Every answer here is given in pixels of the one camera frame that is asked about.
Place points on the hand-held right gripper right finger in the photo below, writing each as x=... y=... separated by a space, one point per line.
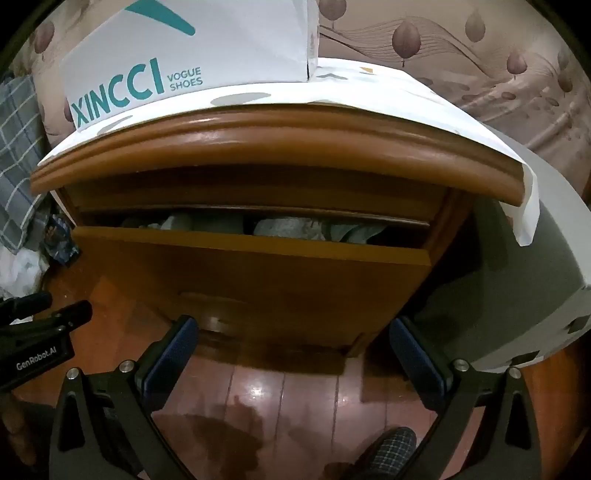
x=418 y=364

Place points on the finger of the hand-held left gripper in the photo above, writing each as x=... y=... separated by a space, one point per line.
x=69 y=316
x=27 y=305

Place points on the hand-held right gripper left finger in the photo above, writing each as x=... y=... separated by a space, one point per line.
x=171 y=357

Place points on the white ribbed underwear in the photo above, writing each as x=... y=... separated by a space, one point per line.
x=184 y=224

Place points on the white shoe box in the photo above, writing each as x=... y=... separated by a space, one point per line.
x=231 y=46

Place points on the person's left hand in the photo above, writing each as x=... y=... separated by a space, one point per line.
x=18 y=429

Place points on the white floral cloth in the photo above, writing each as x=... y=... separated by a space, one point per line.
x=23 y=272

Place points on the dark blue packet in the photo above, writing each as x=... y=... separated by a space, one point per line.
x=60 y=244

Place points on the plaid slipper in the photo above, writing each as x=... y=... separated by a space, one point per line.
x=392 y=452

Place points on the grey plaid cloth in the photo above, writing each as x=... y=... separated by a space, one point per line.
x=18 y=152

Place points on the brown wooden nightstand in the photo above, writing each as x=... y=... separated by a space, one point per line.
x=277 y=138

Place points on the leaf printed curtain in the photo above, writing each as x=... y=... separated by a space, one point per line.
x=461 y=69

